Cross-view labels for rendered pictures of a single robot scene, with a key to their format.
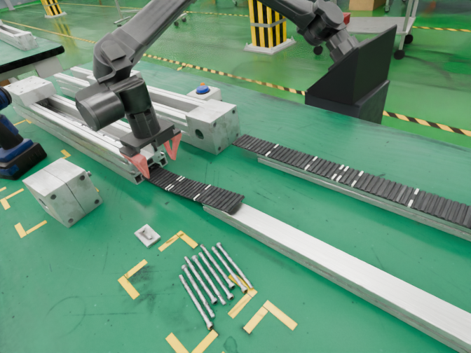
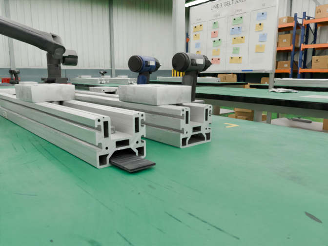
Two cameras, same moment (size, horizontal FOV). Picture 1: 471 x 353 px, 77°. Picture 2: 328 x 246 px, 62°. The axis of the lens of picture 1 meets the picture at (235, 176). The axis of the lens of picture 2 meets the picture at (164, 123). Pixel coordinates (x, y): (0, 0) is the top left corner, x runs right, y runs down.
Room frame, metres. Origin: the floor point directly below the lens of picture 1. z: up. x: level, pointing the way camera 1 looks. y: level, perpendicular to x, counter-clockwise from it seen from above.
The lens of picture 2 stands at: (1.76, 0.72, 0.93)
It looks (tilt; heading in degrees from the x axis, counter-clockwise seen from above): 10 degrees down; 183
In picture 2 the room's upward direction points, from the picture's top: straight up
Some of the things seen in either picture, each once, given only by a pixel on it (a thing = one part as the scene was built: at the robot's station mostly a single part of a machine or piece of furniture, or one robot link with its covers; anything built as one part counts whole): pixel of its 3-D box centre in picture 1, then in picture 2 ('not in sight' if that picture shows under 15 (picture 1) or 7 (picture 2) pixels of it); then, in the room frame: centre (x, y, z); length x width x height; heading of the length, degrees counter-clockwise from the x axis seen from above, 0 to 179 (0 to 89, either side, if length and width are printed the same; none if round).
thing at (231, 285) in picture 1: (216, 265); not in sight; (0.30, 0.06, 0.78); 0.11 x 0.01 x 0.01; 27
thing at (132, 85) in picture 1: (131, 97); (54, 59); (0.56, 0.17, 1.00); 0.07 x 0.06 x 0.07; 132
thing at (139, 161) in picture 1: (145, 157); (61, 89); (0.54, 0.18, 0.87); 0.07 x 0.07 x 0.09; 44
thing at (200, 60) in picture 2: not in sight; (195, 87); (0.84, 0.77, 0.89); 0.20 x 0.08 x 0.22; 144
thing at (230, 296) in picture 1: (214, 274); not in sight; (0.28, 0.06, 0.78); 0.11 x 0.01 x 0.01; 27
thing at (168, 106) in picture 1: (121, 97); (46, 113); (1.02, 0.34, 0.82); 0.80 x 0.10 x 0.09; 44
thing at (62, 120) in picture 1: (71, 122); (106, 108); (0.88, 0.48, 0.82); 0.80 x 0.10 x 0.09; 44
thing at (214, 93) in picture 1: (202, 101); not in sight; (0.90, 0.06, 0.81); 0.10 x 0.08 x 0.06; 134
